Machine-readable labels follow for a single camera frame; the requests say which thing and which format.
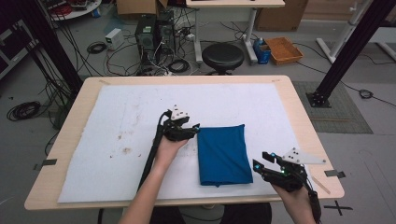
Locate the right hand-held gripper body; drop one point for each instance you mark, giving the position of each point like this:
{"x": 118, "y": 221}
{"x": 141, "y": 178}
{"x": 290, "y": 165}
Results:
{"x": 291, "y": 175}

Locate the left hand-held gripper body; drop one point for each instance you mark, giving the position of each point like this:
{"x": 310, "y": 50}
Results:
{"x": 172, "y": 129}

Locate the blue t-shirt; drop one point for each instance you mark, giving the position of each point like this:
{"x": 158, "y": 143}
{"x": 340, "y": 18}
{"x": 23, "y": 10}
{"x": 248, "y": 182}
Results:
{"x": 224, "y": 155}

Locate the person's left hand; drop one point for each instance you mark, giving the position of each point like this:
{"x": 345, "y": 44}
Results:
{"x": 168, "y": 152}

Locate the person's right hand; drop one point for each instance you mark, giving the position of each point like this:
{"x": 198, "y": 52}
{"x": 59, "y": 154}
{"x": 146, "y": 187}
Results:
{"x": 297, "y": 202}

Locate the dark tape strip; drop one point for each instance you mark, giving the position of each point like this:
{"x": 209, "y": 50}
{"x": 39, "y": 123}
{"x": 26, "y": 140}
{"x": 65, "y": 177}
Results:
{"x": 46, "y": 162}
{"x": 334, "y": 173}

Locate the person's dark trousers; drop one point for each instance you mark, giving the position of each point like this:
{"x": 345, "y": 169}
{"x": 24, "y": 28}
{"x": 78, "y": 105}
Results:
{"x": 249, "y": 214}

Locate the white felt mat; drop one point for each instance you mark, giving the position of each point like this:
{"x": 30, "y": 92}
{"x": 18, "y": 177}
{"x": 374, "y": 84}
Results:
{"x": 130, "y": 109}

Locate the black round stool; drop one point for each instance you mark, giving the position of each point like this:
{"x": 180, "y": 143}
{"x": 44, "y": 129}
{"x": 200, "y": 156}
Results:
{"x": 223, "y": 56}

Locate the grey floor mat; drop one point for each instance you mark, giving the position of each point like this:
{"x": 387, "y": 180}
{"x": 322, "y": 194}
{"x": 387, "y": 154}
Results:
{"x": 342, "y": 115}

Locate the black computer tower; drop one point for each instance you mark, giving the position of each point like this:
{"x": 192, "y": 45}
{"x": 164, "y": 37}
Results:
{"x": 145, "y": 40}
{"x": 166, "y": 32}

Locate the blue box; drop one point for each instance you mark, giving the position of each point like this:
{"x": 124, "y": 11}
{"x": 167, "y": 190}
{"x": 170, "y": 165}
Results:
{"x": 262, "y": 53}

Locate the white power supply box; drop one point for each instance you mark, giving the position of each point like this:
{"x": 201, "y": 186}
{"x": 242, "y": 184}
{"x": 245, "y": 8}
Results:
{"x": 114, "y": 39}

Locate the orange tray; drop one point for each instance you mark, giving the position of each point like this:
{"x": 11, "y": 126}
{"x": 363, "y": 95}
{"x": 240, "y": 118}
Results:
{"x": 283, "y": 50}

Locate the cardboard box with open flap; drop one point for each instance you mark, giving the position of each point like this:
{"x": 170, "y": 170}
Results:
{"x": 135, "y": 6}

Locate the white desk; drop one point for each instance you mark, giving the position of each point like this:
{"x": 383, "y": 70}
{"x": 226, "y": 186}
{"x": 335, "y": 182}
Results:
{"x": 235, "y": 3}

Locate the large cardboard box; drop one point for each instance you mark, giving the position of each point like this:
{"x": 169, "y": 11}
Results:
{"x": 280, "y": 15}

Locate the white metal stand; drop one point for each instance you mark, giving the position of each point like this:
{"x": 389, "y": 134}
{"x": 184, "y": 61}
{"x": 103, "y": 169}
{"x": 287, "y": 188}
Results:
{"x": 342, "y": 34}

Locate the round white table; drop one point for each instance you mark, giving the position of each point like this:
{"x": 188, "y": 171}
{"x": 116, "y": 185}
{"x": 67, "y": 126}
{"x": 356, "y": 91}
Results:
{"x": 74, "y": 9}

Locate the grey metal rack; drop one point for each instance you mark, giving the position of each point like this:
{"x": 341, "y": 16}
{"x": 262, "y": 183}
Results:
{"x": 15, "y": 49}

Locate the black aluminium post with foot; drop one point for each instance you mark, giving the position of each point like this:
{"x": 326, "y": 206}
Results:
{"x": 351, "y": 49}

